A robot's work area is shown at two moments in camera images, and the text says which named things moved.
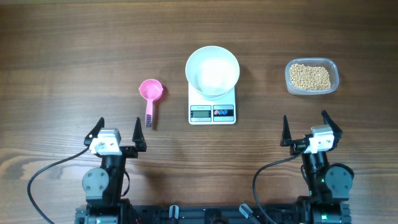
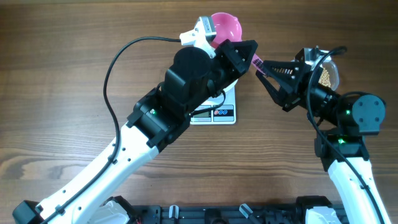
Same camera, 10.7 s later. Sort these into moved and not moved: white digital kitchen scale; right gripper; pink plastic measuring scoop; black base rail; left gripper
Moved: right gripper; pink plastic measuring scoop; left gripper
Not moved: black base rail; white digital kitchen scale
